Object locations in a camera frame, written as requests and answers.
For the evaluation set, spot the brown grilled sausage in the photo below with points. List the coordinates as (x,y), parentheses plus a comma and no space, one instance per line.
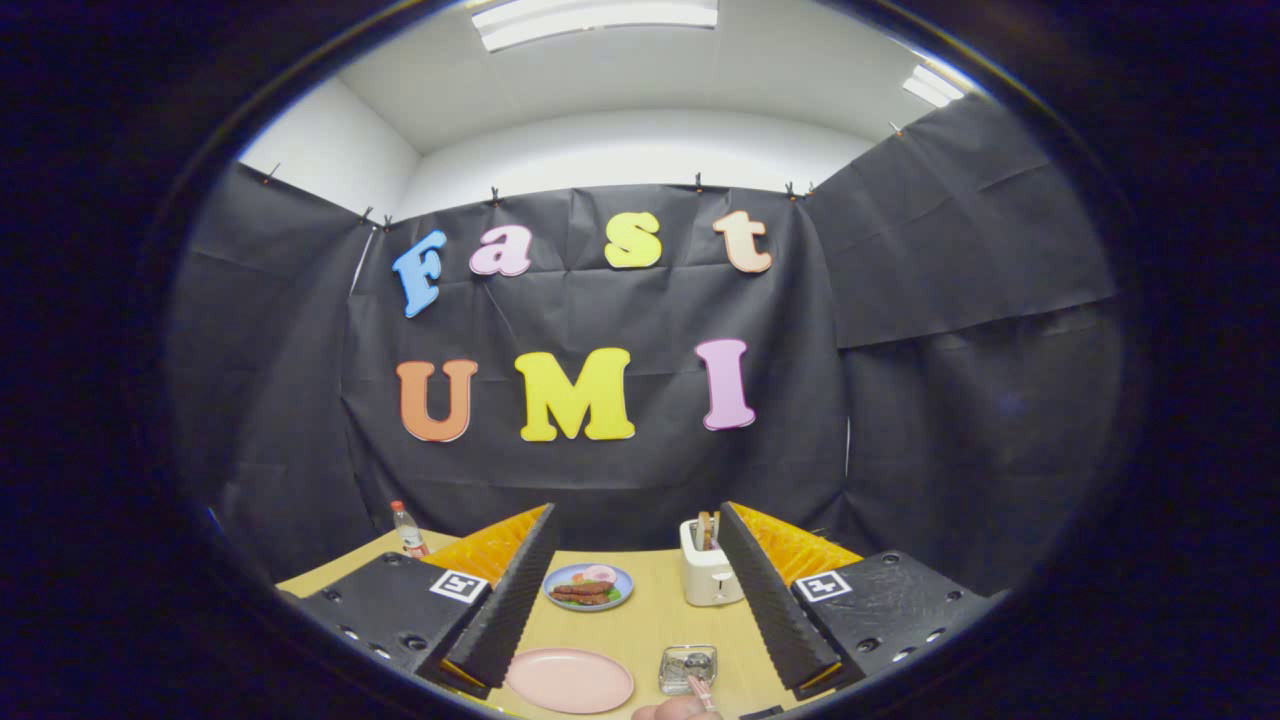
(582,600)
(580,590)

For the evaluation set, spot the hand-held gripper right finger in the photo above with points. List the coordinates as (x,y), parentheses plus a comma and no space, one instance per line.
(765,610)

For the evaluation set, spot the long ceiling light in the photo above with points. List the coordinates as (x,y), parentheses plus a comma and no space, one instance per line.
(595,20)

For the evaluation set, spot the white toaster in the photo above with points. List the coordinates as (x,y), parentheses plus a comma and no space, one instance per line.
(705,580)

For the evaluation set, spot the clear water bottle red label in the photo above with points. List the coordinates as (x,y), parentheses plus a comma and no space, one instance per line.
(408,530)

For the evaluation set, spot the blue plate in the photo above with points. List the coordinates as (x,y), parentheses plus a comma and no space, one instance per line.
(622,590)

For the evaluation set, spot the pink plate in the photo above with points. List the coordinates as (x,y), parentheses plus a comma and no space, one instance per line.
(570,682)

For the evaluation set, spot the pink ham slice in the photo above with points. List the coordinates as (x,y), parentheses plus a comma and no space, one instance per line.
(600,573)

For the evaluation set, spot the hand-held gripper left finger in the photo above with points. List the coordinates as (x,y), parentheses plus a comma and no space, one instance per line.
(510,600)

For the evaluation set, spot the small ceiling light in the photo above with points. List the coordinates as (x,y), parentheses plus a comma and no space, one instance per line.
(932,86)

